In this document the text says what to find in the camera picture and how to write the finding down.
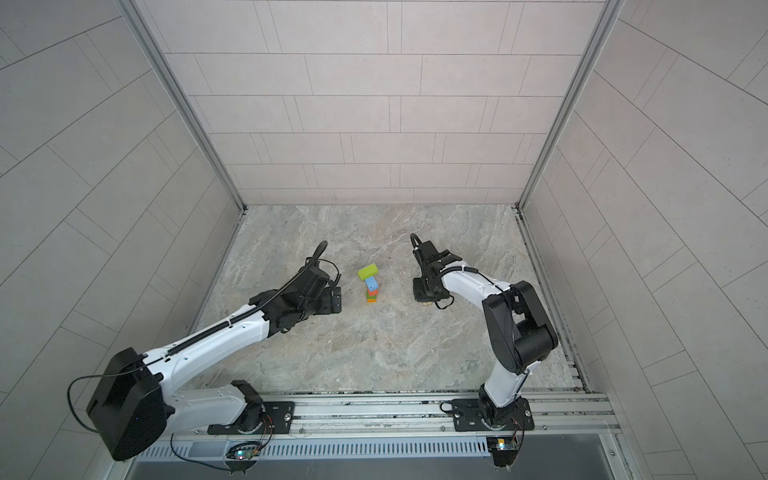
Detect light blue wood block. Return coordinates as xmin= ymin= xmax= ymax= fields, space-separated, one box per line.
xmin=364 ymin=276 xmax=379 ymax=292

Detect lime green wood block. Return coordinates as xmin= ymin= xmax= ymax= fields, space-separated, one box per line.
xmin=357 ymin=264 xmax=379 ymax=281

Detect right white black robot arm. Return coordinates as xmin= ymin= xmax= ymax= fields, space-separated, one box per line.
xmin=410 ymin=234 xmax=559 ymax=431

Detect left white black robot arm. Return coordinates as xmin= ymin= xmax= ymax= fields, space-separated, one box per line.
xmin=86 ymin=242 xmax=341 ymax=461

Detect left green circuit board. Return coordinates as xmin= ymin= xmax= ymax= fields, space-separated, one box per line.
xmin=225 ymin=441 xmax=263 ymax=473

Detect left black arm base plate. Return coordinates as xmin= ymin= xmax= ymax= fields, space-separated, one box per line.
xmin=207 ymin=401 xmax=295 ymax=436

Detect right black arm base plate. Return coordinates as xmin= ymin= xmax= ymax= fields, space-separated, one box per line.
xmin=449 ymin=397 xmax=535 ymax=432

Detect aluminium mounting rail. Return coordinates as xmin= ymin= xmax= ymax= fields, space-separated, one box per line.
xmin=115 ymin=389 xmax=620 ymax=444

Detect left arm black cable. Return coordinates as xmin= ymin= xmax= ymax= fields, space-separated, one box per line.
xmin=65 ymin=371 xmax=145 ymax=434

